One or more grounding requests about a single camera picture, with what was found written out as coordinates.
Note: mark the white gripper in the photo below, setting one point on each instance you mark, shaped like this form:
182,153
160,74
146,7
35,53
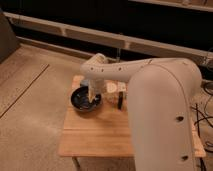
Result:
96,86

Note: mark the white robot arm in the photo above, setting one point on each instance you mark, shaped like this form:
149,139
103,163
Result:
158,103

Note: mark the black upright eraser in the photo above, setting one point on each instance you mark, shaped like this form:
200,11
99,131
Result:
120,100

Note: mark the dark round bowl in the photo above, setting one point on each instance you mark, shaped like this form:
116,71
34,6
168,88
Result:
80,100

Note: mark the wooden table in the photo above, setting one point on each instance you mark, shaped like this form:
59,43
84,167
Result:
105,132

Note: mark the metal table leg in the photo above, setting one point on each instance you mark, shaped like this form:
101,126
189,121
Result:
76,163

